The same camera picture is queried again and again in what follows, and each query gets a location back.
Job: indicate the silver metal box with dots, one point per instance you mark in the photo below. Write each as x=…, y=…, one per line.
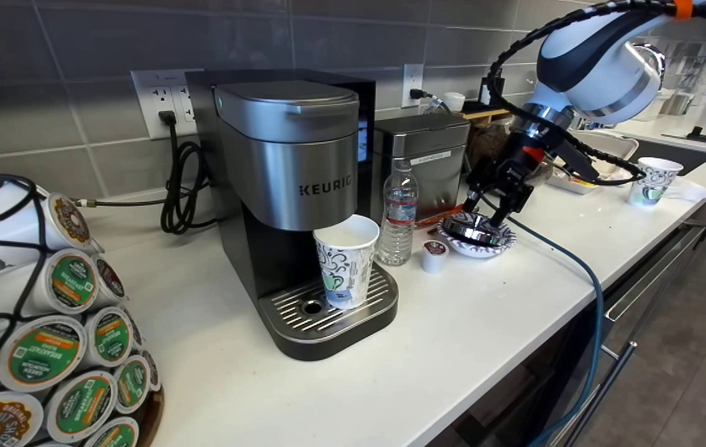
x=424, y=137

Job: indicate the round metal jar lid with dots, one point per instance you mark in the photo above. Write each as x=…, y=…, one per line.
x=474, y=233

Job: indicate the clear plastic container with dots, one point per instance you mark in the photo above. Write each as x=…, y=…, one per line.
x=614, y=150

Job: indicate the small white wall outlet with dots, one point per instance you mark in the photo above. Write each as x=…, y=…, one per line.
x=411, y=76

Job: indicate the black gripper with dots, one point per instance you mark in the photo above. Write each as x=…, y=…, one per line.
x=510, y=171

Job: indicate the green label coffee pod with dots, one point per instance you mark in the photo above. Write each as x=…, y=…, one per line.
x=44, y=352
x=70, y=281
x=80, y=407
x=116, y=433
x=111, y=336
x=132, y=384

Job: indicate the blue patterned ceramic bowl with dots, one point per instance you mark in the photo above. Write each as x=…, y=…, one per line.
x=477, y=251

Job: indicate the wooden tray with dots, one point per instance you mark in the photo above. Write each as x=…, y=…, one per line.
x=475, y=115

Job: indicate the orange stir stick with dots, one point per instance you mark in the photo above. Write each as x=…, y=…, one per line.
x=436, y=219

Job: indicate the small white creamer cup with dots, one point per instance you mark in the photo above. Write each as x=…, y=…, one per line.
x=434, y=258

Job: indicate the clear plastic water bottle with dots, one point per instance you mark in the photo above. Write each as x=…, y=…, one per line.
x=398, y=214

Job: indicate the silver Keurig coffee maker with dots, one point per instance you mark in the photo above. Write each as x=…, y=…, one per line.
x=287, y=165

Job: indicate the dark sink basin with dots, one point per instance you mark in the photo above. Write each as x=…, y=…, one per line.
x=676, y=155

